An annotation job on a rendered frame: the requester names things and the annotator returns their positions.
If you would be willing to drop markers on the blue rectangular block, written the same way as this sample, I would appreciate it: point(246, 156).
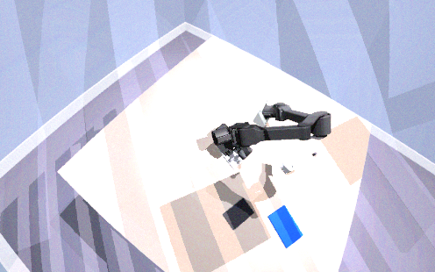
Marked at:
point(285, 225)

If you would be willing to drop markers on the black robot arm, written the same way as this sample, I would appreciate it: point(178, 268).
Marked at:
point(318, 123)

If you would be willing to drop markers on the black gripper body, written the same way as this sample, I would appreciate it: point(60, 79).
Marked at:
point(244, 152)

